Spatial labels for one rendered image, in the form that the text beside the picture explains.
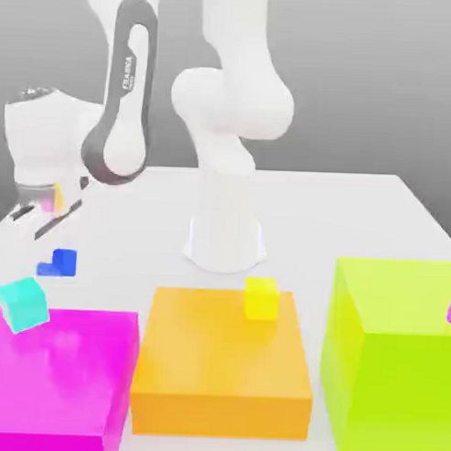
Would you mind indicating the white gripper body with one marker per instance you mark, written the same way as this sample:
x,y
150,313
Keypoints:
x,y
55,228

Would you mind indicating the small blue cube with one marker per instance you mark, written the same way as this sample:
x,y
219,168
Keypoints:
x,y
65,264

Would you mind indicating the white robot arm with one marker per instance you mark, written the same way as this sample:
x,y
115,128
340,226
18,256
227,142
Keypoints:
x,y
229,112

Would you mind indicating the small cyan cube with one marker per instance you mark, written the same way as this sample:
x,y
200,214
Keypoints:
x,y
25,306

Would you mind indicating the small yellow cube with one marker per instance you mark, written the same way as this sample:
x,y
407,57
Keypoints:
x,y
261,300

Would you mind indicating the large magenta box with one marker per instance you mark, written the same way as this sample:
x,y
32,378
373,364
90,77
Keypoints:
x,y
55,380

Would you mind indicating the large orange box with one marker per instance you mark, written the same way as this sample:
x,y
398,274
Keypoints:
x,y
220,360

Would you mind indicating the large lime box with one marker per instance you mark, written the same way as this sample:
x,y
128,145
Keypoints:
x,y
399,381

